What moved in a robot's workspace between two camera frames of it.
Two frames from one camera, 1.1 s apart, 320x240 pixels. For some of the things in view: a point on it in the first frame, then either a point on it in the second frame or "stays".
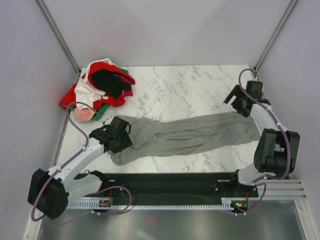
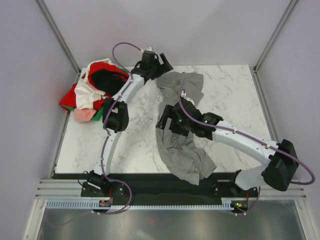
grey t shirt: [187, 135] → [188, 157]
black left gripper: [126, 143] → [164, 68]
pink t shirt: [83, 114] stays
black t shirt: [109, 83] stays
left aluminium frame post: [60, 36] stays
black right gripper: [241, 110] → [169, 112]
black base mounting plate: [180, 185] stays
